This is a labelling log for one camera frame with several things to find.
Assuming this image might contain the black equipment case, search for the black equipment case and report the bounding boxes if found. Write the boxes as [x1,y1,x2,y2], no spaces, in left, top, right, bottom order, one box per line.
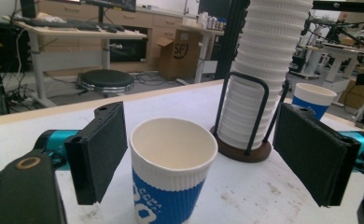
[0,20,31,74]

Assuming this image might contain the blue and white paper cup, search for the blue and white paper cup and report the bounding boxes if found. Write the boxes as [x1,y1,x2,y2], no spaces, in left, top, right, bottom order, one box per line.
[291,82,338,121]
[129,117,219,224]

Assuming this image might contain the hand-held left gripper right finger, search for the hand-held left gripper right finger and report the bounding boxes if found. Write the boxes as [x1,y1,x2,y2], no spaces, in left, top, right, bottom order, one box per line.
[273,103,364,208]

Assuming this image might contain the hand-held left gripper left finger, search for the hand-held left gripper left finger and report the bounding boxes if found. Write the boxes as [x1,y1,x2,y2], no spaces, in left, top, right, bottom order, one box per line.
[34,101,129,205]

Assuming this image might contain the brown cardboard box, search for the brown cardboard box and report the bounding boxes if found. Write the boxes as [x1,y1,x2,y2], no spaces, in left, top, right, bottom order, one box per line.
[156,29,203,80]

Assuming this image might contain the stacked cardboard boxes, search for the stacked cardboard boxes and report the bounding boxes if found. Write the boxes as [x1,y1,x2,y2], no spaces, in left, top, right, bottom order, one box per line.
[338,78,364,110]

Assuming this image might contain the black keyboard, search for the black keyboard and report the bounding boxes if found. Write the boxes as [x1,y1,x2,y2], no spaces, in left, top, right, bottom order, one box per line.
[24,18,103,32]

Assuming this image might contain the group of small bottles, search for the group of small bottles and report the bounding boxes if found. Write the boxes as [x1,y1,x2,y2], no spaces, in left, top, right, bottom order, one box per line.
[198,11,228,32]

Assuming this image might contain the white background table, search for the white background table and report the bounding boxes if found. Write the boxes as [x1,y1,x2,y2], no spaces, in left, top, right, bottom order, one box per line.
[300,43,364,91]

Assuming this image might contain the computer monitor with dark screen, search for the computer monitor with dark screen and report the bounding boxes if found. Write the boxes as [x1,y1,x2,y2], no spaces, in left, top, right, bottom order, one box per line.
[80,0,137,24]

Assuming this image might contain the light wooden desk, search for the light wooden desk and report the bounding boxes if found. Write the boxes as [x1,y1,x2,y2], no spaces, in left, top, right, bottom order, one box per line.
[2,15,147,108]

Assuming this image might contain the white table with bottles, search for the white table with bottles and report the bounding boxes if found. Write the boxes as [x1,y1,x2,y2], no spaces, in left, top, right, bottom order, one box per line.
[182,18,225,84]

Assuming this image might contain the stack of white paper cups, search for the stack of white paper cups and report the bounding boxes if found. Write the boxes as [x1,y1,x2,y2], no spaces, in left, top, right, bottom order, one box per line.
[217,0,315,151]

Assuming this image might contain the black round stool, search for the black round stool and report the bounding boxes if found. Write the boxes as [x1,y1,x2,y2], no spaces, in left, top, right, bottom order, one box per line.
[77,68,135,95]

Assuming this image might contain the black wire cup holder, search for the black wire cup holder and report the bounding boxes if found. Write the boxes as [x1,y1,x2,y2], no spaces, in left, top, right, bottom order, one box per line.
[210,71,291,163]

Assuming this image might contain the black metal frame post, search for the black metal frame post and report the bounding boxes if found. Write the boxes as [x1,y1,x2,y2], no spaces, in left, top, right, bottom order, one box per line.
[215,0,252,80]

